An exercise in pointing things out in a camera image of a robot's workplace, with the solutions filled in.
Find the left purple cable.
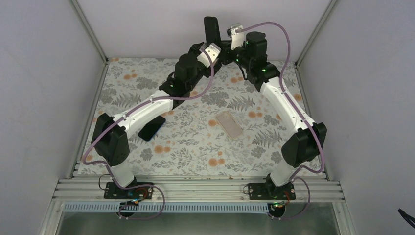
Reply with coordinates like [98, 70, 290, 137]
[81, 45, 215, 221]

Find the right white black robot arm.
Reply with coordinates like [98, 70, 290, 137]
[222, 28, 327, 199]

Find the purple cable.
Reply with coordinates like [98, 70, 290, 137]
[81, 45, 215, 221]
[238, 22, 325, 221]

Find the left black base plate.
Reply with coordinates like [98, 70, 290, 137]
[103, 182, 154, 201]

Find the black phone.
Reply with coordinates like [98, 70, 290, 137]
[204, 16, 222, 49]

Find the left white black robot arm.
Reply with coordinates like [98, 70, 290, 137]
[87, 43, 221, 198]

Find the beige phone case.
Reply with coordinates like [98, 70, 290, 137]
[215, 111, 243, 139]

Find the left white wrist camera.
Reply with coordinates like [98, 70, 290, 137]
[197, 43, 221, 68]

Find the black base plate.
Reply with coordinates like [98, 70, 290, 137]
[103, 182, 154, 201]
[247, 183, 296, 200]

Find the floral patterned table mat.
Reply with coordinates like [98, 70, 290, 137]
[77, 57, 325, 178]

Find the aluminium rail frame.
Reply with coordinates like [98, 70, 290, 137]
[40, 176, 355, 235]

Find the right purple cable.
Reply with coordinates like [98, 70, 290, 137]
[238, 22, 325, 221]

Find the black object at edge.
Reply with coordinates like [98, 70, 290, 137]
[398, 208, 415, 228]

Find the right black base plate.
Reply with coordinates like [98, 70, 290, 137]
[247, 183, 296, 200]

